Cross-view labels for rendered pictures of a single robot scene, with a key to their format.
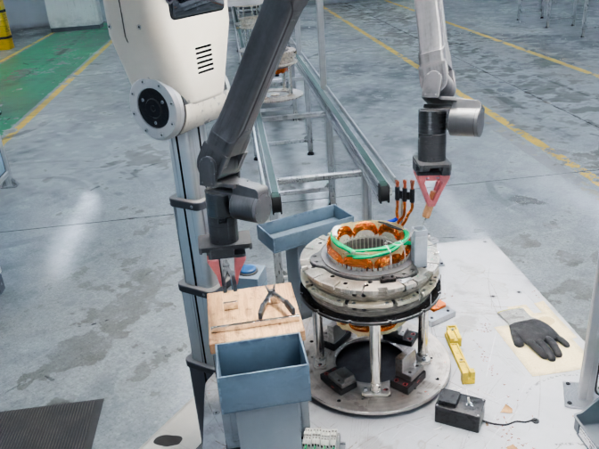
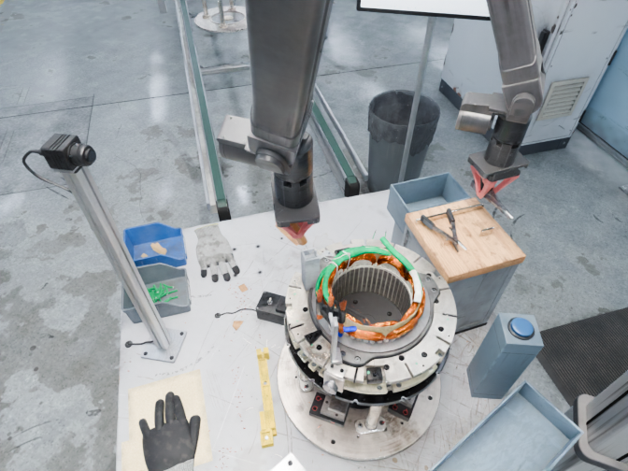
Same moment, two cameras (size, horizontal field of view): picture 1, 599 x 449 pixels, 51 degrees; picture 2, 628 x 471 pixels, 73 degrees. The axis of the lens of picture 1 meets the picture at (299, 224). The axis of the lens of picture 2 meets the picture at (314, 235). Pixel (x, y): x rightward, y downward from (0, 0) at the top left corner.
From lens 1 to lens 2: 176 cm
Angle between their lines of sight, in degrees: 108
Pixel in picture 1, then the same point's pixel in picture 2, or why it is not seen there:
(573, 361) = (149, 395)
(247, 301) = (477, 245)
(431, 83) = not seen: hidden behind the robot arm
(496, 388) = (239, 349)
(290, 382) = (402, 192)
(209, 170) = not seen: hidden behind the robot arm
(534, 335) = (173, 429)
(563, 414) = (192, 323)
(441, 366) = (286, 363)
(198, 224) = not seen: outside the picture
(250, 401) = (425, 193)
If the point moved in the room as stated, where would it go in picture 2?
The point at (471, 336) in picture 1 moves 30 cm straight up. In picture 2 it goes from (245, 437) to (224, 378)
